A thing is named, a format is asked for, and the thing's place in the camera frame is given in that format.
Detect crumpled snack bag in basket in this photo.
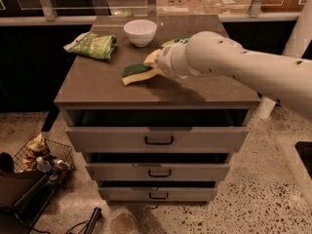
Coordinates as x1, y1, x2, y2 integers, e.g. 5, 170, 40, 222
26, 134, 50, 154

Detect black wire basket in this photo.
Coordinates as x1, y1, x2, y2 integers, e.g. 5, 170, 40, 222
14, 139, 75, 188

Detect left cardboard box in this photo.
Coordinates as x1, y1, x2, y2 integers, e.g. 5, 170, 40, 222
156, 0, 206, 15

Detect green snack bag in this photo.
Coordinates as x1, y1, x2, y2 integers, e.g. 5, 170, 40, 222
161, 35, 192, 48
63, 31, 117, 60

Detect bottom grey drawer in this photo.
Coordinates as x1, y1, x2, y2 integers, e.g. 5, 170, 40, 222
98, 181, 217, 203

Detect grey drawer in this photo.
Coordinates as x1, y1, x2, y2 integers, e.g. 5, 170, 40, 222
86, 153, 229, 181
66, 109, 248, 153
98, 181, 217, 203

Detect plastic water bottle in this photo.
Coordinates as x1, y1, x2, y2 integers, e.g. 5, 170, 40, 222
36, 156, 52, 173

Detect top grey drawer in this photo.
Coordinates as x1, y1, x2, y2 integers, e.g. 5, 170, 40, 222
66, 109, 248, 153

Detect white ceramic bowl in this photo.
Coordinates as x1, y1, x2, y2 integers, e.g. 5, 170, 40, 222
123, 19, 157, 47

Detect right green snack bag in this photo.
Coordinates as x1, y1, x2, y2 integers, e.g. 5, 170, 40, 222
161, 35, 192, 48

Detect grey drawer cabinet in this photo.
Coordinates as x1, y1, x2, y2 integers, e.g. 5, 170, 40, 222
54, 14, 262, 206

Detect metal railing frame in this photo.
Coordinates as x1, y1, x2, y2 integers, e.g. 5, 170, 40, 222
0, 0, 311, 24

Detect black cable on floor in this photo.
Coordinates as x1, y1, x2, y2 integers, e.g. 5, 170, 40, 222
32, 206, 103, 234

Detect yellow green sponge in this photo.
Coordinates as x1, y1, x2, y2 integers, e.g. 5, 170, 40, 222
122, 63, 154, 86

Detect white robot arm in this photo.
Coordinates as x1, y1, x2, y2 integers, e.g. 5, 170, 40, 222
144, 2, 312, 120

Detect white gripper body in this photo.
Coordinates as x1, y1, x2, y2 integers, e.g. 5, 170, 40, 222
157, 43, 192, 78

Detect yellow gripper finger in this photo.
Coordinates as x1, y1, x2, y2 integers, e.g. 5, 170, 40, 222
143, 49, 161, 68
151, 67, 165, 76

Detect left green snack bag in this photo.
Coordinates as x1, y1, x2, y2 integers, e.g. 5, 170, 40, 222
63, 31, 117, 60

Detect dark robot base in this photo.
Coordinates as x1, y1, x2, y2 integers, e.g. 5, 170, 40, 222
0, 152, 52, 234

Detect middle grey drawer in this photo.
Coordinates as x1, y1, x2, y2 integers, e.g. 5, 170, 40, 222
86, 153, 229, 181

